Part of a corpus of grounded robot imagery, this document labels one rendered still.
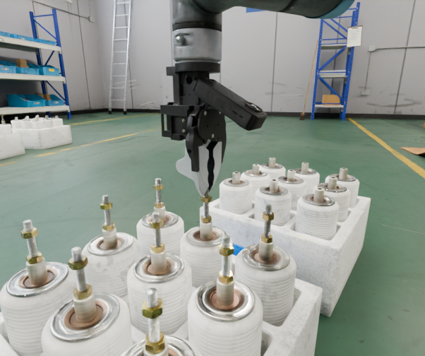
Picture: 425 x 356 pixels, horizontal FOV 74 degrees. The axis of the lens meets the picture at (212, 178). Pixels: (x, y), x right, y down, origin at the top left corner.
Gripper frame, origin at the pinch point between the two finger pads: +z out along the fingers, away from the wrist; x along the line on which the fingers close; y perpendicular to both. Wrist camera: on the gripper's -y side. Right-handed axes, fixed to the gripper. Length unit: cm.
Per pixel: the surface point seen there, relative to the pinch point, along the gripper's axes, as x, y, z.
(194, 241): 3.0, 0.9, 9.2
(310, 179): -50, -3, 10
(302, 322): 2.1, -18.6, 16.5
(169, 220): -0.5, 10.4, 9.3
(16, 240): 5, 81, 35
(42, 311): 25.5, 7.9, 11.3
